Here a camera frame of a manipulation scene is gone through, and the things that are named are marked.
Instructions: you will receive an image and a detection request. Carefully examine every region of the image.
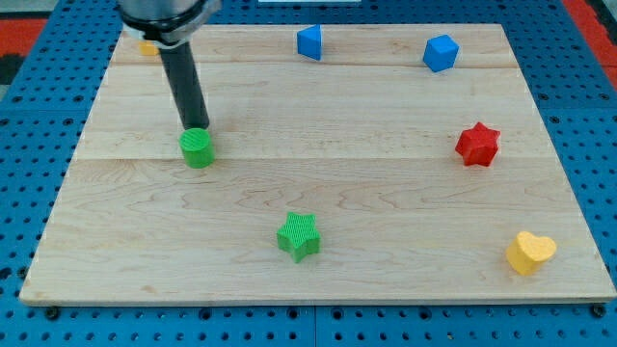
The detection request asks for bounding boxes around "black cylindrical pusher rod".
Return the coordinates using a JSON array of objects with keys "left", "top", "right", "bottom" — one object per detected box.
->
[{"left": 160, "top": 42, "right": 209, "bottom": 129}]

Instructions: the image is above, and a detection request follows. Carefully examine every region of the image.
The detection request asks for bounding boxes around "green cylinder block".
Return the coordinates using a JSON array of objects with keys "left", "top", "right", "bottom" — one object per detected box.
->
[{"left": 178, "top": 128, "right": 215, "bottom": 169}]

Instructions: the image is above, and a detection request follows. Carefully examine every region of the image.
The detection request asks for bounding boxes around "yellow block behind arm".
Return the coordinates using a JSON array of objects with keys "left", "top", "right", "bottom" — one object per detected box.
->
[{"left": 138, "top": 41, "right": 159, "bottom": 56}]

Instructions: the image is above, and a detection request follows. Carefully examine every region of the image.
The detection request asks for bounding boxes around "light wooden board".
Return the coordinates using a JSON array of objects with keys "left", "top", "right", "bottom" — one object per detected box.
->
[{"left": 19, "top": 24, "right": 616, "bottom": 307}]

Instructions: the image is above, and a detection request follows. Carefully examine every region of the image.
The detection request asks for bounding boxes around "blue triangular prism block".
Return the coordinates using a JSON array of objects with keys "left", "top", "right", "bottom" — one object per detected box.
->
[{"left": 296, "top": 24, "right": 322, "bottom": 61}]

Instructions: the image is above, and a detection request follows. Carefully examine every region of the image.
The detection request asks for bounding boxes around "green star block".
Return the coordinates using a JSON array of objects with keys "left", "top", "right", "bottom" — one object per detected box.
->
[{"left": 277, "top": 212, "right": 321, "bottom": 263}]

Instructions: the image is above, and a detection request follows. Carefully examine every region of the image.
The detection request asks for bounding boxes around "blue cube block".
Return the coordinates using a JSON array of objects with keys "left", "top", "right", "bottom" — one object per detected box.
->
[{"left": 422, "top": 35, "right": 460, "bottom": 72}]

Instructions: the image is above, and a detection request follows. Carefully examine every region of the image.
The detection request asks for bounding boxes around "red star block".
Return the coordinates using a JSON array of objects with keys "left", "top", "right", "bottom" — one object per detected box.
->
[{"left": 455, "top": 122, "right": 500, "bottom": 167}]

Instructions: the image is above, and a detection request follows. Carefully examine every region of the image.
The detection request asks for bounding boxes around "yellow heart block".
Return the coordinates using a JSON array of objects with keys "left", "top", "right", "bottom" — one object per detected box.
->
[{"left": 505, "top": 230, "right": 557, "bottom": 276}]

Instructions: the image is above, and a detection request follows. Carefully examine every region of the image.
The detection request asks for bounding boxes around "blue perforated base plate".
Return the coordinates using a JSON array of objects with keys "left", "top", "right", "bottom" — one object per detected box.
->
[{"left": 1, "top": 0, "right": 616, "bottom": 346}]

